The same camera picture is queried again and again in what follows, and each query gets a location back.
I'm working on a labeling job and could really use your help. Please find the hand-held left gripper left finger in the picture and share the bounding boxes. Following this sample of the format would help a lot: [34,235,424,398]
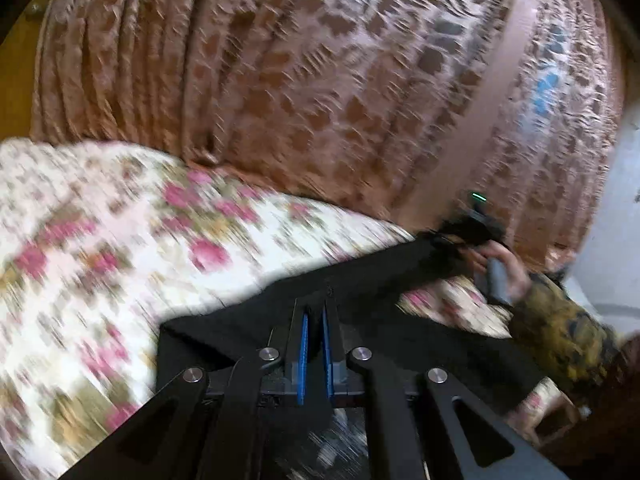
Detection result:
[60,297,314,480]

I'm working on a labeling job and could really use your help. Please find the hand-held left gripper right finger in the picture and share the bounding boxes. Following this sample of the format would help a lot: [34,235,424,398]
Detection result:
[320,299,571,480]

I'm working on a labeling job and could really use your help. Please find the black pants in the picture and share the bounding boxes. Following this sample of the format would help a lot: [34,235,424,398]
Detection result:
[157,232,551,411]

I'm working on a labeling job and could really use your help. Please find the person's right forearm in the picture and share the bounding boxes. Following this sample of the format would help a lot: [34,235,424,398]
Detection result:
[509,269,628,403]

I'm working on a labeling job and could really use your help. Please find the person's right hand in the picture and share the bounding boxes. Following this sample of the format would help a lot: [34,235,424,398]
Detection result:
[470,241,532,307]

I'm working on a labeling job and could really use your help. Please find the plain pink curtain band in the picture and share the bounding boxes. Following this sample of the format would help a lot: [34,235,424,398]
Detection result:
[400,0,547,221]

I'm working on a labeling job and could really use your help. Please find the floral bed sheet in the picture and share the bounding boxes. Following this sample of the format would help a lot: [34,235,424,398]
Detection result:
[0,137,576,480]

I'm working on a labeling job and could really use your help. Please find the brown patterned curtain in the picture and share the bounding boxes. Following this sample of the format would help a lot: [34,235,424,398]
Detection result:
[29,0,627,273]

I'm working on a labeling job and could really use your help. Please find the yellow wooden panel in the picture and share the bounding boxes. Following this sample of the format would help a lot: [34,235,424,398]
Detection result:
[0,0,51,138]

